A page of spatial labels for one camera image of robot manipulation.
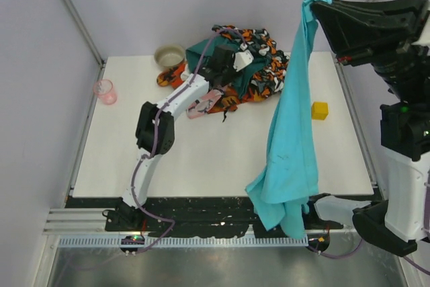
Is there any pink transparent plastic cup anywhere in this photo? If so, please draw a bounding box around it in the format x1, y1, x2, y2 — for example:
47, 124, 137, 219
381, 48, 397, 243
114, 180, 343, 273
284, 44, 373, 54
93, 79, 118, 106

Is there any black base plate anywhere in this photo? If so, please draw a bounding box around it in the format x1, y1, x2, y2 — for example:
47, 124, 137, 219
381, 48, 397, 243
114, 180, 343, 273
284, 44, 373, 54
65, 195, 384, 239

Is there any light blue cloth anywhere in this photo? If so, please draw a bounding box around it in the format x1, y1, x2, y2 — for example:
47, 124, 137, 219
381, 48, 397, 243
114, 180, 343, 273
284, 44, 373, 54
245, 0, 332, 239

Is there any pink white patterned cloth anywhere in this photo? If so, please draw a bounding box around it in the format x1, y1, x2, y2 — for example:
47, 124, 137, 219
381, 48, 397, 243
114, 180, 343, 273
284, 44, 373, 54
186, 89, 224, 119

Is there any yellow cube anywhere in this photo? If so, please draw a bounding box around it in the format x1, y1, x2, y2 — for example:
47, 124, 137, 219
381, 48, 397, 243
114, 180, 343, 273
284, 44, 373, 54
311, 101, 329, 121

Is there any slotted cable duct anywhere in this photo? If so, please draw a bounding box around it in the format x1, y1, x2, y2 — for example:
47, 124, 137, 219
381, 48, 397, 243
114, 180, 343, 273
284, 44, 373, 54
58, 235, 308, 248

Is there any beige ceramic bowl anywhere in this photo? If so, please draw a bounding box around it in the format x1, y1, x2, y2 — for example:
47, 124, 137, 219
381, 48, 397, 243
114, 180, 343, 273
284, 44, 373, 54
154, 44, 185, 70

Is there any left aluminium frame post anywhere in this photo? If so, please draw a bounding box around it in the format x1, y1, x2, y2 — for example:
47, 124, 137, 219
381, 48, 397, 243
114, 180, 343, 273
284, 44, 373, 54
61, 0, 105, 67

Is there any black orange camouflage cloth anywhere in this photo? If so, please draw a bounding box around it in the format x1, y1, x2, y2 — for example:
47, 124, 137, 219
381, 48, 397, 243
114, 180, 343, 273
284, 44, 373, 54
206, 26, 289, 99

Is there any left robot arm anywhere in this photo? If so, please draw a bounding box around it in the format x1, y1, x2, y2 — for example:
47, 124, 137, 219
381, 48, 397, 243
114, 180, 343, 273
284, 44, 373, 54
105, 45, 238, 231

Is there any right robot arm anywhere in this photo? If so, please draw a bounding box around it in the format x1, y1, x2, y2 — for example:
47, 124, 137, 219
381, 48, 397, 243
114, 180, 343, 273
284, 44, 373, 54
310, 0, 429, 257

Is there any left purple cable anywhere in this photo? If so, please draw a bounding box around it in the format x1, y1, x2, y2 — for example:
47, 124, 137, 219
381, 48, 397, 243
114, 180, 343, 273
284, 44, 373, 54
126, 28, 249, 256

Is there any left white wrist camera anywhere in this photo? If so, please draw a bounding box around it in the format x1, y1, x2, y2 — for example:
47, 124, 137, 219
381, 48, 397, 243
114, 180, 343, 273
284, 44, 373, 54
233, 44, 254, 72

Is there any orange black patterned cloth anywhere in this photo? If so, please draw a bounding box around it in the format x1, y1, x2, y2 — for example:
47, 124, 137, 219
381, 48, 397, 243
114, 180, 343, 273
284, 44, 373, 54
157, 61, 285, 114

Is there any dark teal cloth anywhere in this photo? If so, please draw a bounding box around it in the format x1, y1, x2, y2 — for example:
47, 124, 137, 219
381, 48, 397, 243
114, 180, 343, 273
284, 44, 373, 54
185, 36, 270, 98

